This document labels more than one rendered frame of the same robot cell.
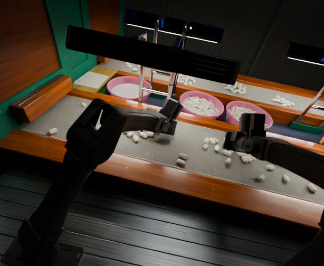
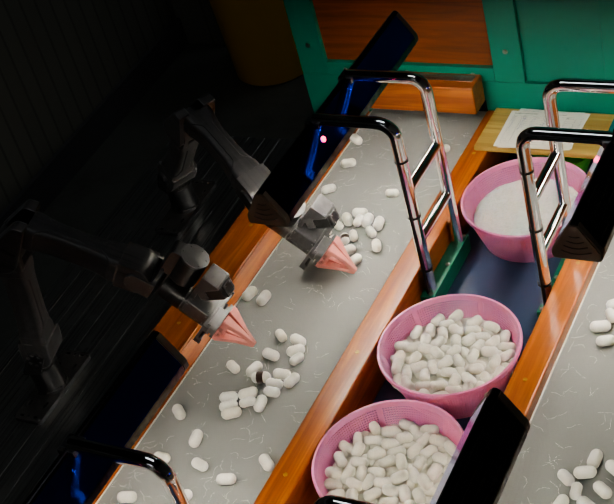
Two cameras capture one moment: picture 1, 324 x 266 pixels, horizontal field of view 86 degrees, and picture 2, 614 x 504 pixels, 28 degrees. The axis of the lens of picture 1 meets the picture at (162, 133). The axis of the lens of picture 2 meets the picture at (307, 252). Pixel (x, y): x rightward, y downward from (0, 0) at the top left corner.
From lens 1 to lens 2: 2.60 m
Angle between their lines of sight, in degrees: 86
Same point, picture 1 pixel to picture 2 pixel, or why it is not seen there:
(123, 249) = not seen: hidden behind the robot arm
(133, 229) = not seen: hidden behind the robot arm
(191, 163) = (248, 313)
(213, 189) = (178, 323)
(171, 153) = (278, 285)
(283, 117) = not seen: outside the picture
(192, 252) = (132, 332)
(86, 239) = (190, 235)
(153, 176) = (226, 254)
